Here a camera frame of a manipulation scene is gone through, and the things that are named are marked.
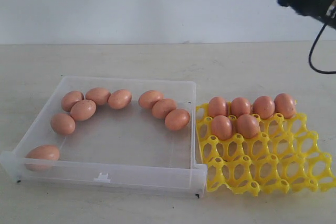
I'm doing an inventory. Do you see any clear plastic tray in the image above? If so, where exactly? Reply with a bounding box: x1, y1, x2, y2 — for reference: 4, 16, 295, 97
1, 76, 207, 197

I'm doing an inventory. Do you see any yellow plastic egg rack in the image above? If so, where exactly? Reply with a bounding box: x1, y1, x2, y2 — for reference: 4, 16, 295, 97
196, 104, 335, 196

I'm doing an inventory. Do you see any brown egg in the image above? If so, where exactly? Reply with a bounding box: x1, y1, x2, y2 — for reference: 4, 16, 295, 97
85, 87, 111, 106
208, 97, 228, 118
236, 114, 260, 139
50, 113, 76, 135
274, 93, 297, 119
138, 90, 164, 109
211, 115, 233, 140
164, 109, 190, 131
61, 90, 83, 112
252, 95, 275, 120
152, 99, 177, 119
230, 97, 251, 118
70, 100, 97, 121
108, 89, 132, 110

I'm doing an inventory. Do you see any brown egg front left corner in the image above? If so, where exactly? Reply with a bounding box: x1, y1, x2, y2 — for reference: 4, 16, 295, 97
25, 145, 60, 172

